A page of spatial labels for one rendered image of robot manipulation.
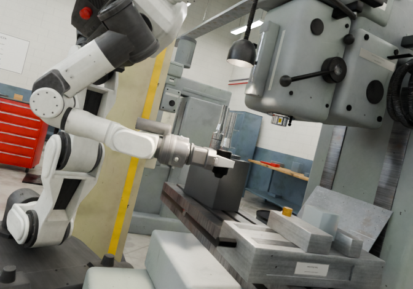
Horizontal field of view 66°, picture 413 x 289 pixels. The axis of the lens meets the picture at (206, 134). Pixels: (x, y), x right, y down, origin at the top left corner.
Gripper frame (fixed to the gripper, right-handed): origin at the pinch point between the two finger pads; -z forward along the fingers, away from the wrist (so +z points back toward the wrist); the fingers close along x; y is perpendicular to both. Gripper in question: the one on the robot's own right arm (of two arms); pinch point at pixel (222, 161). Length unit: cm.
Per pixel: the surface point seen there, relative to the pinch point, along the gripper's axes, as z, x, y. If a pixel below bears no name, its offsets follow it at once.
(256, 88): -3.7, -4.7, -22.4
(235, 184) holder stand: -11.5, 20.0, 8.5
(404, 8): -43, -3, -57
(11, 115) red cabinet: 224, 402, 34
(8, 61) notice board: 428, 813, -68
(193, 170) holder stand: 2.7, 33.8, 8.5
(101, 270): 26.2, 1.8, 38.2
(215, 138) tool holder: -2.6, 32.1, -5.9
